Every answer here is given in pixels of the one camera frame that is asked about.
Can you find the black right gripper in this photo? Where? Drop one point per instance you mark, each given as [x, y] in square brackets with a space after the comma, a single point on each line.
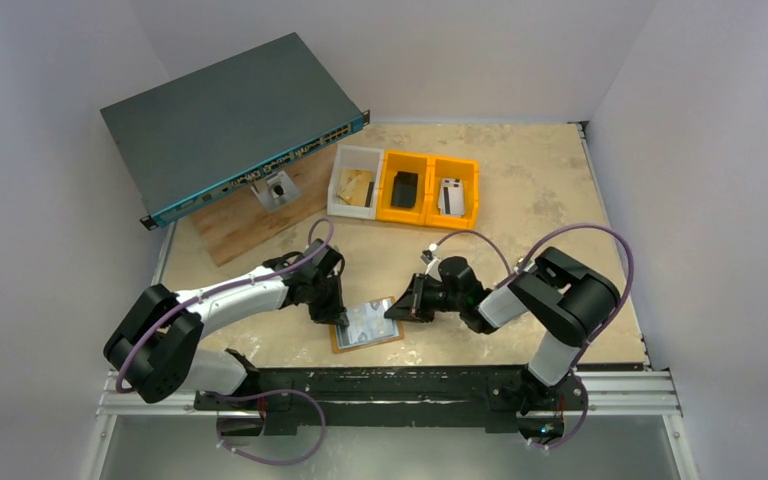
[416, 298]

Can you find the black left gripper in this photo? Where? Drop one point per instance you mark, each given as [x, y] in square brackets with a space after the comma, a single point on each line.
[333, 313]

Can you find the yellow leather card holder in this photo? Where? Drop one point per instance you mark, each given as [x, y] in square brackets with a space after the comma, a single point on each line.
[339, 334]

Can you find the gold cards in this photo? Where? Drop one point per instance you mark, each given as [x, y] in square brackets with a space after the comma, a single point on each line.
[355, 187]

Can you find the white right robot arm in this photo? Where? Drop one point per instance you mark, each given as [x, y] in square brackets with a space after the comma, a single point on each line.
[568, 298]

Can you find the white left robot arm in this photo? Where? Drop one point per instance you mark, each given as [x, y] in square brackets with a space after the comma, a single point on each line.
[155, 348]

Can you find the white VIP card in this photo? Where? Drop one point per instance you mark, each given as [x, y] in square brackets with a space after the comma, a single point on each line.
[368, 325]

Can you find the white cards with stripe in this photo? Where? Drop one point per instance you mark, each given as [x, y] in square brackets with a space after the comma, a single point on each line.
[451, 198]

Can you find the black card stack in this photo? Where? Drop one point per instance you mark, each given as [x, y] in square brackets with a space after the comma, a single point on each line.
[404, 190]

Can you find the wooden board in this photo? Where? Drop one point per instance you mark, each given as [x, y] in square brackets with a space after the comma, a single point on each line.
[234, 225]

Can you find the yellow right bin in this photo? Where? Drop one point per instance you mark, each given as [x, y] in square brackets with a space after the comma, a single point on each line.
[468, 172]

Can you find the yellow bin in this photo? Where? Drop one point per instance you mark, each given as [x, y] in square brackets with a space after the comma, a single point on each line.
[468, 172]
[393, 162]

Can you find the yellow middle bin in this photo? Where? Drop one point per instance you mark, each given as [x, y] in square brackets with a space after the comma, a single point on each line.
[393, 162]

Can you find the white plastic bin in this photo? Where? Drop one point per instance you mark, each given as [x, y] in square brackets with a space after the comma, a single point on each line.
[354, 157]

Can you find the grey metal bracket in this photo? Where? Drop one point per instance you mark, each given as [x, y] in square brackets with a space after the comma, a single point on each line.
[276, 191]

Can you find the grey network switch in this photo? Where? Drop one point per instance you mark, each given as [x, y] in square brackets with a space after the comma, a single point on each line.
[200, 137]

